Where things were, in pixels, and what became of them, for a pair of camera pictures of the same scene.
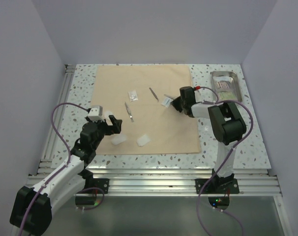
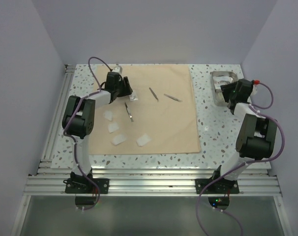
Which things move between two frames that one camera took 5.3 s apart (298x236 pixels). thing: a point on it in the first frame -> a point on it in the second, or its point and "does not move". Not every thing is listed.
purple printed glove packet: (223, 83) does not move
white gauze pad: (119, 139) does not move
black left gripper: (114, 129) -> (127, 90)
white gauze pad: (143, 140) does not move
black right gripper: (175, 103) -> (226, 88)
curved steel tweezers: (170, 97) does not move
